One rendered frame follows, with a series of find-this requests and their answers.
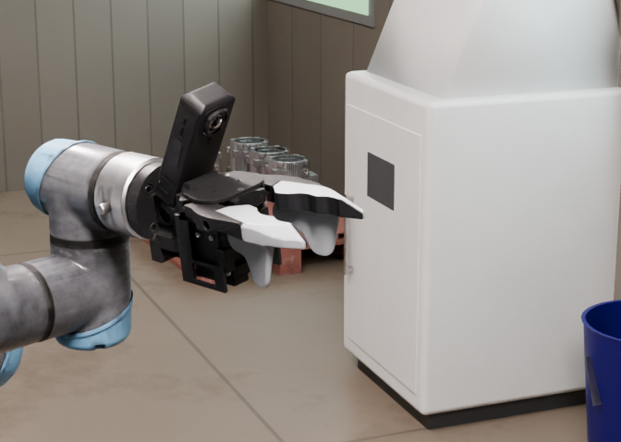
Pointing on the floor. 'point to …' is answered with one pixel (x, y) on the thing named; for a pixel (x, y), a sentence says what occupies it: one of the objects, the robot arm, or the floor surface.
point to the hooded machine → (483, 193)
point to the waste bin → (602, 371)
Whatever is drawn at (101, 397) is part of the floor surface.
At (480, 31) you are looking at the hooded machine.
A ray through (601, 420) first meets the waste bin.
